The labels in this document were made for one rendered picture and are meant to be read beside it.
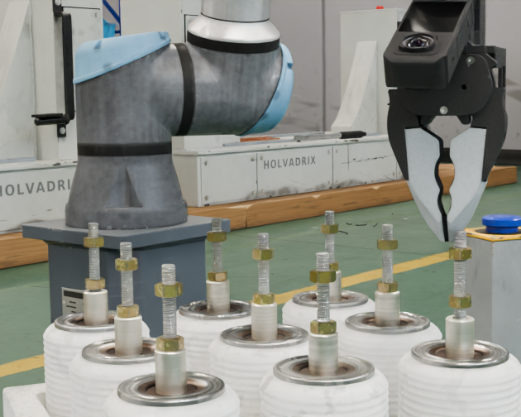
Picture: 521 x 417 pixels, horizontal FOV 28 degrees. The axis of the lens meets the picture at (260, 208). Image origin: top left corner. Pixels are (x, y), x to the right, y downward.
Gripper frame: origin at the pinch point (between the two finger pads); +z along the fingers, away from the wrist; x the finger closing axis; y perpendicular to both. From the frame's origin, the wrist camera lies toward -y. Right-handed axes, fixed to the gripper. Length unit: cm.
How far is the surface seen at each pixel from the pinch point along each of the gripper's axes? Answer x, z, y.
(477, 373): -3.2, 10.4, -3.9
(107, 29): 312, -49, 504
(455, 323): -1.0, 7.3, -1.1
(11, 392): 41.1, 17.2, 0.7
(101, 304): 31.3, 8.2, 1.0
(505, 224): -1.3, 2.9, 24.2
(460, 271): -1.3, 3.4, -0.6
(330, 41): 194, -41, 598
